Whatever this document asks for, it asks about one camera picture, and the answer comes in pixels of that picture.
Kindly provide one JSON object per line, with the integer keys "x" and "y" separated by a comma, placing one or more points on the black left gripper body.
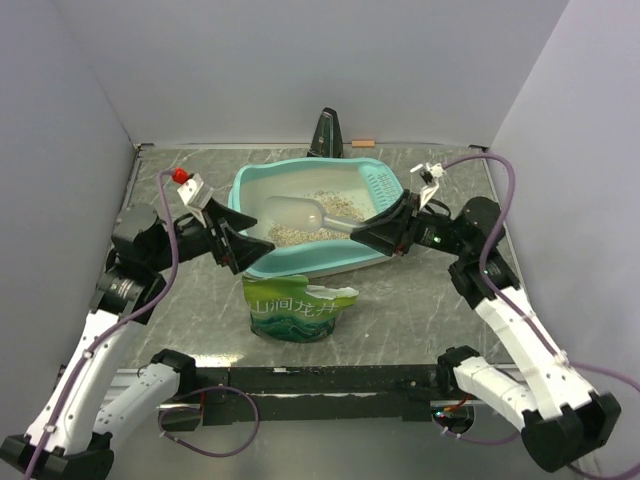
{"x": 194, "y": 239}

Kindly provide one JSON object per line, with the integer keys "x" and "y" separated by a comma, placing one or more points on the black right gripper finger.
{"x": 384, "y": 237}
{"x": 403, "y": 203}

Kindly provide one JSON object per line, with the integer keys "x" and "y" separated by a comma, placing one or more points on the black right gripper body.
{"x": 428, "y": 230}

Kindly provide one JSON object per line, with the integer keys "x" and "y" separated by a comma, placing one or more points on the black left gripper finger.
{"x": 243, "y": 251}
{"x": 217, "y": 214}

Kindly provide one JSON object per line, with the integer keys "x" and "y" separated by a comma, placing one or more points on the teal litter box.
{"x": 364, "y": 186}

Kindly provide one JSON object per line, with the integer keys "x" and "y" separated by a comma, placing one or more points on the clear plastic scoop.
{"x": 305, "y": 214}

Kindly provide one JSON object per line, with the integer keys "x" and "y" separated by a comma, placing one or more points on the green litter bag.
{"x": 291, "y": 309}

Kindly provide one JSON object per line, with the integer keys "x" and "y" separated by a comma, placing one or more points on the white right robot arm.
{"x": 560, "y": 416}

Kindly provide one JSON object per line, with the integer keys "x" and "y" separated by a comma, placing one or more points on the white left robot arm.
{"x": 75, "y": 435}

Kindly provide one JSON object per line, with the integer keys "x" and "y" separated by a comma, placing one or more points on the cat litter pile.
{"x": 334, "y": 203}

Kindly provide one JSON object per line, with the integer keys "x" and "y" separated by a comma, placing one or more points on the small orange block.
{"x": 363, "y": 144}

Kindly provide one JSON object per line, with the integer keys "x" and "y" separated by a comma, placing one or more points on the black metronome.
{"x": 327, "y": 141}

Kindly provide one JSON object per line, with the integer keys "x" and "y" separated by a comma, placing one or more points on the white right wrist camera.
{"x": 430, "y": 174}

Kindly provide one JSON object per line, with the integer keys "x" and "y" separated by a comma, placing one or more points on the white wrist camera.
{"x": 430, "y": 174}
{"x": 192, "y": 189}

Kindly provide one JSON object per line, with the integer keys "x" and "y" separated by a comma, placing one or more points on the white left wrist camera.
{"x": 192, "y": 189}

